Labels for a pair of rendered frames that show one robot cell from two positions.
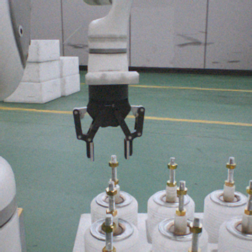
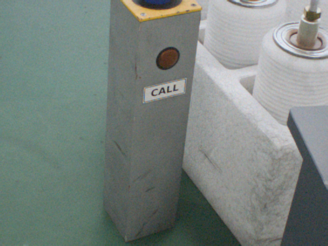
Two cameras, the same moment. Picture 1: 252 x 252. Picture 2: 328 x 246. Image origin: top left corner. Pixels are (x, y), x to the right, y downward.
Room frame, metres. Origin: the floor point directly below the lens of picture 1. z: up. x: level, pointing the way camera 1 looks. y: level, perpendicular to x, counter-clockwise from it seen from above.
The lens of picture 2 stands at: (-0.10, 0.50, 0.66)
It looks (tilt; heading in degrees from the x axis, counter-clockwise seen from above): 38 degrees down; 330
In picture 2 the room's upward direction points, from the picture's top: 6 degrees clockwise
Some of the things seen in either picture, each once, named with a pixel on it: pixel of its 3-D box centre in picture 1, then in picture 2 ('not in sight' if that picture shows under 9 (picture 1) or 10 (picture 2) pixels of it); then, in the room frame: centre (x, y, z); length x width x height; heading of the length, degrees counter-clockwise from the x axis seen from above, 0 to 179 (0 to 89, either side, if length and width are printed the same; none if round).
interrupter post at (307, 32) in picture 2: not in sight; (308, 30); (0.43, 0.02, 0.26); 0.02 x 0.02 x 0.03
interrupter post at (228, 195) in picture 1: (229, 192); not in sight; (0.67, -0.21, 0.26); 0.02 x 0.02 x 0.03
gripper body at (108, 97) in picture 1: (108, 102); not in sight; (0.67, 0.03, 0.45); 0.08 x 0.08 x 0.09
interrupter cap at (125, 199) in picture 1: (113, 199); not in sight; (0.66, 0.03, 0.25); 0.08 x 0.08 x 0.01
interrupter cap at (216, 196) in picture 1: (228, 198); not in sight; (0.67, -0.21, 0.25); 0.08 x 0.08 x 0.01
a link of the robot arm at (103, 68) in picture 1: (109, 64); not in sight; (0.65, 0.03, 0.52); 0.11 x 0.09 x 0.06; 10
